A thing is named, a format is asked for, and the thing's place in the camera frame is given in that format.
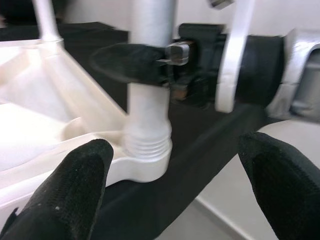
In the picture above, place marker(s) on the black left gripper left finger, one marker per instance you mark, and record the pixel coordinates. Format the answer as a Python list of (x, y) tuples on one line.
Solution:
[(67, 195)]

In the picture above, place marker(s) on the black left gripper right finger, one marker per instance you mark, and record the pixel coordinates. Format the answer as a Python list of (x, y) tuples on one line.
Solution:
[(287, 190)]

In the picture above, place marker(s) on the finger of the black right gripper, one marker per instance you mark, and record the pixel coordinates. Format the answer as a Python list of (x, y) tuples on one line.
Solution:
[(130, 62)]

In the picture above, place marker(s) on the white plastic children table top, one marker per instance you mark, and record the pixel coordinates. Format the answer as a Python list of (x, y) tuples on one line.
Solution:
[(37, 100)]

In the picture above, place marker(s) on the black tablecloth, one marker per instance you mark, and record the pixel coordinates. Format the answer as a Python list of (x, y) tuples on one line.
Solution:
[(200, 150)]

